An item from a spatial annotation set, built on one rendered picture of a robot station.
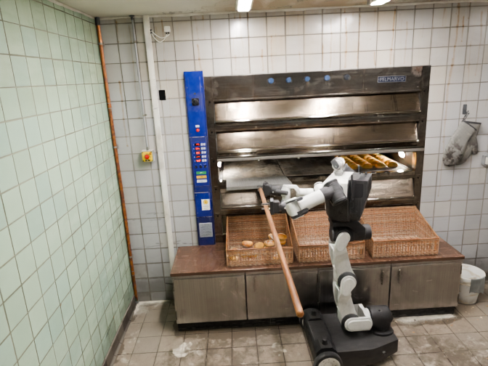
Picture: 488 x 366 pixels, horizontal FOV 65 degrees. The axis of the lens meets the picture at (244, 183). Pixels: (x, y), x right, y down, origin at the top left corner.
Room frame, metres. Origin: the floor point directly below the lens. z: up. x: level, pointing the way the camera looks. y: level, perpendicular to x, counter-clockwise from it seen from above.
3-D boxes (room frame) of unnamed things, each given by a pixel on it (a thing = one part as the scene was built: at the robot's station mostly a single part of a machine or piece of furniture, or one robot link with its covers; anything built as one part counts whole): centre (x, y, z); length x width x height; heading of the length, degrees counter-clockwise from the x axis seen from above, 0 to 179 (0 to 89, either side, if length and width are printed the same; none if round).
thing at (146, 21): (3.35, 0.72, 1.45); 0.05 x 0.02 x 2.30; 91
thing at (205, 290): (3.10, -0.57, 0.29); 2.42 x 0.56 x 0.58; 91
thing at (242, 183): (3.26, -0.12, 1.19); 0.55 x 0.36 x 0.03; 92
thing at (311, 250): (3.12, -0.69, 0.72); 0.56 x 0.49 x 0.28; 92
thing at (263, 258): (3.11, -0.10, 0.72); 0.56 x 0.49 x 0.28; 90
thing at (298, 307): (2.14, -0.16, 1.20); 1.71 x 0.03 x 0.03; 2
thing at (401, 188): (3.39, -0.67, 1.02); 1.79 x 0.11 x 0.19; 91
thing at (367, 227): (2.54, -0.74, 1.01); 0.28 x 0.13 x 0.18; 93
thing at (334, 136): (3.39, -0.67, 1.54); 1.79 x 0.11 x 0.19; 91
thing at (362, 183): (2.52, -0.70, 1.27); 0.34 x 0.30 x 0.36; 154
